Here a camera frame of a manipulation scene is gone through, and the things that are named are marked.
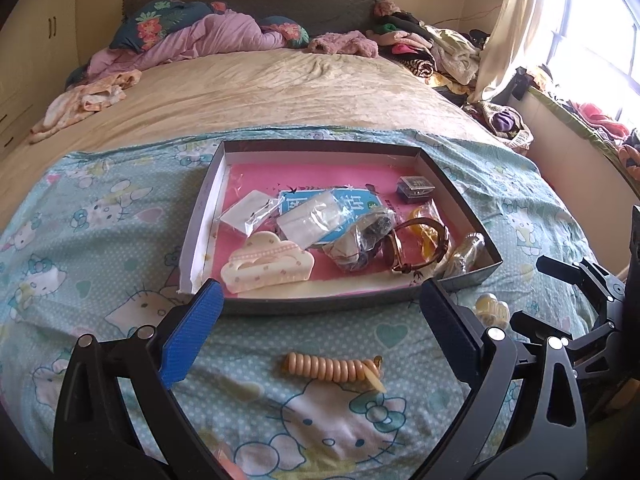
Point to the earring card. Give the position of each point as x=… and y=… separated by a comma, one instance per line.
x=250, y=212

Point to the pink fuzzy garment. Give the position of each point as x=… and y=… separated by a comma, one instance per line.
x=349, y=43

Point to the Hello Kitty blue blanket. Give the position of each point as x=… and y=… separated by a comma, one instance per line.
x=97, y=236

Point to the pearl cream hair claw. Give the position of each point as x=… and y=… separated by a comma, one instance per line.
x=491, y=311

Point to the peach baby clothes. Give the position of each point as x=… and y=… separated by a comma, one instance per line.
x=81, y=102

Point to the yellow item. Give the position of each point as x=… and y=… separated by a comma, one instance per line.
x=426, y=234

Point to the purple quilt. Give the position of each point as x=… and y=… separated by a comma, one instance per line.
x=214, y=34

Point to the cream wardrobe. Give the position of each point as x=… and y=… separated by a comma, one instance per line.
x=38, y=51

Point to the beige bed sheet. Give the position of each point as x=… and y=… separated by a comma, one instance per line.
x=246, y=89

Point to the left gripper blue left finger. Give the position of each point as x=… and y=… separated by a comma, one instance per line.
x=184, y=342

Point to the cream cloud hair claw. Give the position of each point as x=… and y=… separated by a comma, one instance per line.
x=265, y=260

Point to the clothes bag by window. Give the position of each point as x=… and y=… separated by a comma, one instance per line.
x=505, y=123

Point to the grey cardboard box tray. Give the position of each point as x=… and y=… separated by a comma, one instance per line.
x=455, y=212

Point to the dark beads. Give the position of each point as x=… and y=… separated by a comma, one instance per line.
x=360, y=243

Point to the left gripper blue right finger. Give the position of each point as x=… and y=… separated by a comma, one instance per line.
x=454, y=330

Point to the clear box with rhinestone clips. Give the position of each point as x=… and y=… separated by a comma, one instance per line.
x=414, y=189

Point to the floral dark blue pillow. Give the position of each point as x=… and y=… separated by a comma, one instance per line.
x=159, y=18

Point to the pile of mixed clothes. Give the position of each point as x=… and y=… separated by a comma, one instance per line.
x=441, y=57

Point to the brown leather bracelet watch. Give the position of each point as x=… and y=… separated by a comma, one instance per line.
x=401, y=250

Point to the cream curtain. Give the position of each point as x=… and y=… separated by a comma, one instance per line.
x=521, y=34

